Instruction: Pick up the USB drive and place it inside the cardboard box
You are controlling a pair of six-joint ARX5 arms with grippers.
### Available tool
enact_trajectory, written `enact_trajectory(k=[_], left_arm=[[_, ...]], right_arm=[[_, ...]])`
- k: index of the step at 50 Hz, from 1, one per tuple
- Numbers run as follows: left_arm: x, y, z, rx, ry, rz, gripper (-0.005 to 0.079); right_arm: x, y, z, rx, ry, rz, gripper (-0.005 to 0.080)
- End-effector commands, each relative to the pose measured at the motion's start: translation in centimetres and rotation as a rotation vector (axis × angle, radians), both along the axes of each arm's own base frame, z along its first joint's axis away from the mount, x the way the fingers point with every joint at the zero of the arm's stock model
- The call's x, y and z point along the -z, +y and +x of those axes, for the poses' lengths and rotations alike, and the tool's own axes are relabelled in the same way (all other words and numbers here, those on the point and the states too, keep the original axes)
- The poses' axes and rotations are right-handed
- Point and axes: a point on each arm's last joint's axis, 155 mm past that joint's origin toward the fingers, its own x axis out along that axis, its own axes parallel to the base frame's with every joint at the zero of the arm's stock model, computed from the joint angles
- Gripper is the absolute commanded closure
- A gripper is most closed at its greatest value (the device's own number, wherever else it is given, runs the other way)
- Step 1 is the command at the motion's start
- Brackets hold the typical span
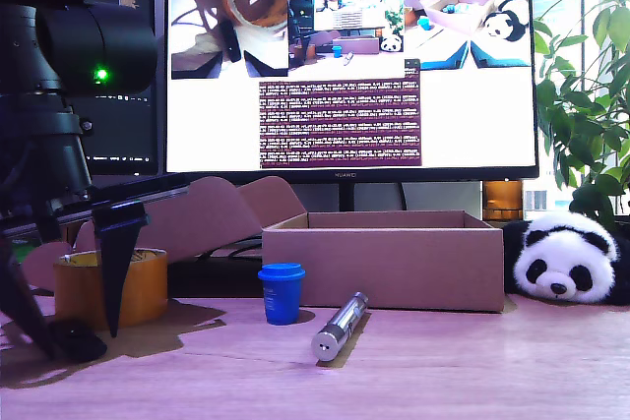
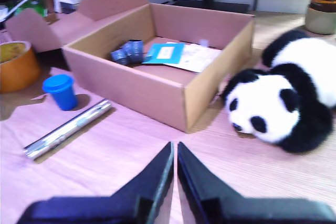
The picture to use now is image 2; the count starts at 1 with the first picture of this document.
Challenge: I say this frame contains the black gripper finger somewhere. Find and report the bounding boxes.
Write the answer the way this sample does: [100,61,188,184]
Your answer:
[111,141,175,224]
[177,141,245,224]

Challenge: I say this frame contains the open brown cardboard box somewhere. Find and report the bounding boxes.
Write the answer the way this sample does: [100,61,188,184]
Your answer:
[5,0,256,134]

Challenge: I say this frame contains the small blue white box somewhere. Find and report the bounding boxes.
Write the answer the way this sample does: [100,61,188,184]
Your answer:
[53,0,80,14]

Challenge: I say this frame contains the silver metal cylinder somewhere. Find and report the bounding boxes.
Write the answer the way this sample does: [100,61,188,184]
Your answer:
[23,98,113,161]

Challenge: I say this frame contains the panda plush toy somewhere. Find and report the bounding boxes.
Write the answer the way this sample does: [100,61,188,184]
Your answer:
[222,28,336,155]

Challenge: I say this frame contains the white printed paper sheets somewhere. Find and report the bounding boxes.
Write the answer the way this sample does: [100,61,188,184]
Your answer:
[164,41,224,74]

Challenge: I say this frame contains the blue booklet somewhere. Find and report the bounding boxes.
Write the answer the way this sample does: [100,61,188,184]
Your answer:
[141,42,186,66]

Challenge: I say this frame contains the small blue lidded cup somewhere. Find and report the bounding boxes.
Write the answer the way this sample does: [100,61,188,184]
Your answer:
[41,74,79,112]

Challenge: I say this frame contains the dark blue packet strip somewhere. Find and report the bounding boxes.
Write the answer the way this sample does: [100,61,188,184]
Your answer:
[110,39,144,66]

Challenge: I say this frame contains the brown packing tape roll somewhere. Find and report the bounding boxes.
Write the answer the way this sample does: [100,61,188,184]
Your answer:
[0,40,41,94]

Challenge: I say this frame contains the pale round pot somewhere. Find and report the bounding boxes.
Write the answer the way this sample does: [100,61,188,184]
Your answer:
[304,7,336,36]

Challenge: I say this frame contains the green packet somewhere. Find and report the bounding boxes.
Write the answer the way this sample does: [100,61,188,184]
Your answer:
[6,0,48,18]

